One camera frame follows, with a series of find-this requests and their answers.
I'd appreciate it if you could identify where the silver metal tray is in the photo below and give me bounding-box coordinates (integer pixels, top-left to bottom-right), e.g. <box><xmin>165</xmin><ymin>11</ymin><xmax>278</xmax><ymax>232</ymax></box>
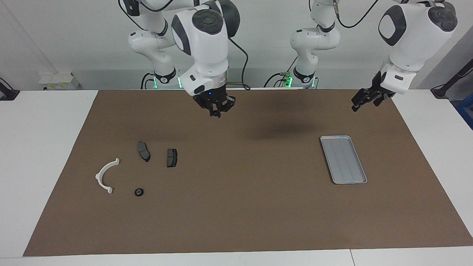
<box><xmin>320</xmin><ymin>135</ymin><xmax>368</xmax><ymax>185</ymax></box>

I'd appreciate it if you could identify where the dark curved brake pad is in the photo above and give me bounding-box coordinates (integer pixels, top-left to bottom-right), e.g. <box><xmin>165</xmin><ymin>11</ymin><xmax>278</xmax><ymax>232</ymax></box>
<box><xmin>137</xmin><ymin>141</ymin><xmax>151</xmax><ymax>163</ymax></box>

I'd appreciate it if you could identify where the blue crate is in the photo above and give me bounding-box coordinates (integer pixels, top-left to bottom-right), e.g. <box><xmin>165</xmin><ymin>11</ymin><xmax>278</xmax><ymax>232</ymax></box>
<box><xmin>455</xmin><ymin>98</ymin><xmax>473</xmax><ymax>130</ymax></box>

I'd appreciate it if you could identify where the brown table mat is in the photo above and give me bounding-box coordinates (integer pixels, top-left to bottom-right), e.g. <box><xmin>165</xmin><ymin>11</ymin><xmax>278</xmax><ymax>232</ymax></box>
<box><xmin>23</xmin><ymin>89</ymin><xmax>473</xmax><ymax>257</ymax></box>

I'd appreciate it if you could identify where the white power strip box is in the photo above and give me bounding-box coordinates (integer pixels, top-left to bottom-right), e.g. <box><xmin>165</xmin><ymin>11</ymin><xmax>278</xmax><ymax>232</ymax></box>
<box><xmin>39</xmin><ymin>72</ymin><xmax>80</xmax><ymax>90</ymax></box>

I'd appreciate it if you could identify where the black table clamp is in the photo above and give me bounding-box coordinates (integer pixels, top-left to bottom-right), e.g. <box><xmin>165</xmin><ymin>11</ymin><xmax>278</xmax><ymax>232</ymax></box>
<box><xmin>0</xmin><ymin>78</ymin><xmax>21</xmax><ymax>101</ymax></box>

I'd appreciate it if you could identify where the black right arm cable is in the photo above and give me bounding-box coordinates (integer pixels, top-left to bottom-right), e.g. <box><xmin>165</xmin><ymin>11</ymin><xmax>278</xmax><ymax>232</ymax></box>
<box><xmin>118</xmin><ymin>0</ymin><xmax>251</xmax><ymax>91</ymax></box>

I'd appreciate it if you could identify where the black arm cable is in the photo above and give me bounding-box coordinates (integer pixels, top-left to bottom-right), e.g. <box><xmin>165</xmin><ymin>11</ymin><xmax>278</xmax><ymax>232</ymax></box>
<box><xmin>118</xmin><ymin>0</ymin><xmax>251</xmax><ymax>91</ymax></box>
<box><xmin>333</xmin><ymin>0</ymin><xmax>379</xmax><ymax>28</ymax></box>

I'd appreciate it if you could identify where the black left base cable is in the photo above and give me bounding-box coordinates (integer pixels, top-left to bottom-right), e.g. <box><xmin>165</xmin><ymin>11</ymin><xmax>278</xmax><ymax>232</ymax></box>
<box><xmin>263</xmin><ymin>55</ymin><xmax>300</xmax><ymax>88</ymax></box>

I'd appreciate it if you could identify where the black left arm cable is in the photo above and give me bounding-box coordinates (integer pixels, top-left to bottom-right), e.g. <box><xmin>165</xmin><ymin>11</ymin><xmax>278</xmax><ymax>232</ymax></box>
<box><xmin>333</xmin><ymin>0</ymin><xmax>379</xmax><ymax>28</ymax></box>

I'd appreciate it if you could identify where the white curved plastic bracket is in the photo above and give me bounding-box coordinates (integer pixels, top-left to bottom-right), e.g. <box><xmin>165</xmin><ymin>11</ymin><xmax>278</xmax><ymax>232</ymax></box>
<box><xmin>95</xmin><ymin>158</ymin><xmax>121</xmax><ymax>194</ymax></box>

